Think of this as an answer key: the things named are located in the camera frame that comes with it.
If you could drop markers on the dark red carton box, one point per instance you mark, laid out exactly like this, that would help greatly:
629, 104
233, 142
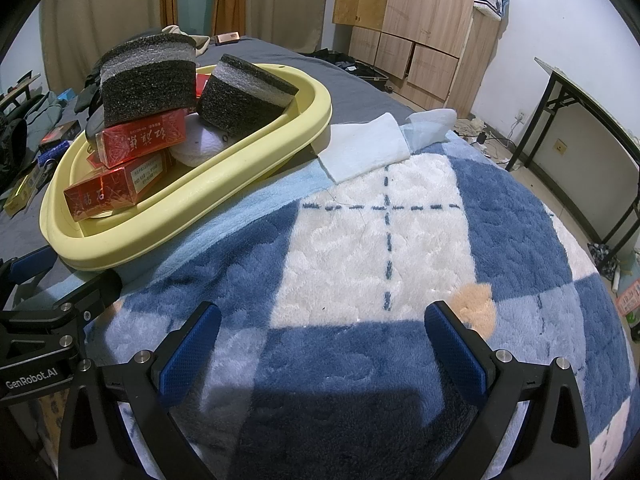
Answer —
201, 85

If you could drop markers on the red packet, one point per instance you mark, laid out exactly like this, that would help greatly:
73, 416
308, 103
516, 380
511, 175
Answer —
629, 300

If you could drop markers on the dark grey clothing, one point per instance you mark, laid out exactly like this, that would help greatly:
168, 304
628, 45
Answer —
92, 85

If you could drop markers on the white cloth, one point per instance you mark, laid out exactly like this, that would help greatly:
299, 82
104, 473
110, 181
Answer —
365, 147

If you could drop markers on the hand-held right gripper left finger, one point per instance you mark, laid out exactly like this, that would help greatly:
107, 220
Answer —
187, 360

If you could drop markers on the white wall socket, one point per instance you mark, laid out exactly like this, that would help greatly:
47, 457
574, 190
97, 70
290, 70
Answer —
520, 118

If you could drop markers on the shiny red carton box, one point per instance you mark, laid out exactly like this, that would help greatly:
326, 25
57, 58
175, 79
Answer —
145, 140
110, 187

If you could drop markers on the yellow plastic basin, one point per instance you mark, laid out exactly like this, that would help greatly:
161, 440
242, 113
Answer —
280, 140

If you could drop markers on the wooden wardrobe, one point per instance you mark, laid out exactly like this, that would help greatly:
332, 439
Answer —
425, 10

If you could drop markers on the large black grey foam block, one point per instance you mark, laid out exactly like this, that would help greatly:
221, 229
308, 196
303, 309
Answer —
145, 90

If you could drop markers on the teal packet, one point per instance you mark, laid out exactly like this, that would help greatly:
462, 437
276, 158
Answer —
65, 94

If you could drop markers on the blue packet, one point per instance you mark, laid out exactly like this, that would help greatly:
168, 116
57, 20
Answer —
50, 156

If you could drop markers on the beige clothing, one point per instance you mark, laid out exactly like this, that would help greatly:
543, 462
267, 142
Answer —
200, 42

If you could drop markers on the black bag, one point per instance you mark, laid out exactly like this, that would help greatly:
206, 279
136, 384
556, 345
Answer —
350, 65

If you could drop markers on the folding table with black legs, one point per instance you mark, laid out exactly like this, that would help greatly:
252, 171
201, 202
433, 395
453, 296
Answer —
549, 87

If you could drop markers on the small clutter under table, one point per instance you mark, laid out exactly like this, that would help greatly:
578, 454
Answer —
602, 255

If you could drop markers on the copper coloured box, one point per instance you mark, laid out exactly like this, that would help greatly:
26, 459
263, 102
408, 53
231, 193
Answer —
228, 38

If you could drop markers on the light blue cloth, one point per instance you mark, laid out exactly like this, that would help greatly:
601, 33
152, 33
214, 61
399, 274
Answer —
430, 127

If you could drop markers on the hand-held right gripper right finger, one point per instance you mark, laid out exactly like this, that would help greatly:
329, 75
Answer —
455, 355

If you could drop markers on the blue white checked blanket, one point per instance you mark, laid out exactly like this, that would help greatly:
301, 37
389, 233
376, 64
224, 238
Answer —
380, 260

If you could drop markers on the beige curtain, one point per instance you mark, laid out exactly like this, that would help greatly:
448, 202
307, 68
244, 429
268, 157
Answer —
100, 10
290, 0

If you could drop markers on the small red box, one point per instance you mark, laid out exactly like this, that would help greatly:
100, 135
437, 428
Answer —
60, 133

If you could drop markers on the grey bed sheet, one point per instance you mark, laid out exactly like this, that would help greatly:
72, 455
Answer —
350, 95

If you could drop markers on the grey green jacket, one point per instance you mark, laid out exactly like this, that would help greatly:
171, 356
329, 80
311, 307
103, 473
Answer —
30, 110

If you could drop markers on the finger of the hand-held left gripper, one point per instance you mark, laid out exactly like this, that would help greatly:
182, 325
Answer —
95, 290
32, 266

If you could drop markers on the small black grey foam block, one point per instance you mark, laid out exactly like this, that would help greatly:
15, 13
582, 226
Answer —
235, 100

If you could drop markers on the yellow green box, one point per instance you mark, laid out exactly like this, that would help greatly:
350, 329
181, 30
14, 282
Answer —
22, 192

